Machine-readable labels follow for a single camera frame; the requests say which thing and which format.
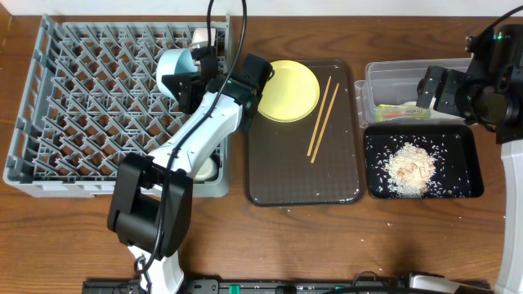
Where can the black waste tray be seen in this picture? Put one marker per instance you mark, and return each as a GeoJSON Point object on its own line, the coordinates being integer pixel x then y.
{"type": "Point", "coordinates": [466, 144]}

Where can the rice food leftovers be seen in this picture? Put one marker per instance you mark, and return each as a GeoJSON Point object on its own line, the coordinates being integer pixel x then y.
{"type": "Point", "coordinates": [416, 166]}

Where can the yellow plastic plate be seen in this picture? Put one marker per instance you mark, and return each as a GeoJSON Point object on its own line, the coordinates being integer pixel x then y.
{"type": "Point", "coordinates": [292, 92]}

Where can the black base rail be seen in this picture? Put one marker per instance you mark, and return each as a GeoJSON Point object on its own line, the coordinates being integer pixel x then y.
{"type": "Point", "coordinates": [365, 282]}

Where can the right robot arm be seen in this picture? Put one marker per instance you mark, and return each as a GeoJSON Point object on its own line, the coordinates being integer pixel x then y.
{"type": "Point", "coordinates": [490, 93]}

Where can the green printed wrapper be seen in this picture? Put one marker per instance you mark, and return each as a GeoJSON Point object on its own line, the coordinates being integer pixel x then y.
{"type": "Point", "coordinates": [390, 112]}

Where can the pale green plastic cup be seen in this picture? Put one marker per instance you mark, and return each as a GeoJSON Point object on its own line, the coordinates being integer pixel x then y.
{"type": "Point", "coordinates": [208, 171]}

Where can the clear plastic waste bin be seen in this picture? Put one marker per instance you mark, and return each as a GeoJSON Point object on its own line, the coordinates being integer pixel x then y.
{"type": "Point", "coordinates": [396, 82]}

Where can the dark brown serving tray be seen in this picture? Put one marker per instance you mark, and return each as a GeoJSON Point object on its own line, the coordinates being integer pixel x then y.
{"type": "Point", "coordinates": [277, 170]}

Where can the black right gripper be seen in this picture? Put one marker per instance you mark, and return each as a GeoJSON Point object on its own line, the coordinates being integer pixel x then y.
{"type": "Point", "coordinates": [451, 81]}

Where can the light blue plastic bowl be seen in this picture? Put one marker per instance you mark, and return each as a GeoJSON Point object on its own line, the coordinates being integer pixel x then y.
{"type": "Point", "coordinates": [171, 62]}

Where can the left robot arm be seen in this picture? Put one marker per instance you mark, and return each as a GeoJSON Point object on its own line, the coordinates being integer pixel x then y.
{"type": "Point", "coordinates": [151, 206]}

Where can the wooden chopstick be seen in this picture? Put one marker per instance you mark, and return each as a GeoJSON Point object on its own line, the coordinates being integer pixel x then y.
{"type": "Point", "coordinates": [317, 121]}
{"type": "Point", "coordinates": [323, 126]}

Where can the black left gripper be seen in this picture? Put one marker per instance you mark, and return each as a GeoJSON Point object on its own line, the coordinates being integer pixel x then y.
{"type": "Point", "coordinates": [185, 87]}

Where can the grey plastic dish rack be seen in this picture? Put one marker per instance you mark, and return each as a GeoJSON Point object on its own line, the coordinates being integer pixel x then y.
{"type": "Point", "coordinates": [90, 99]}

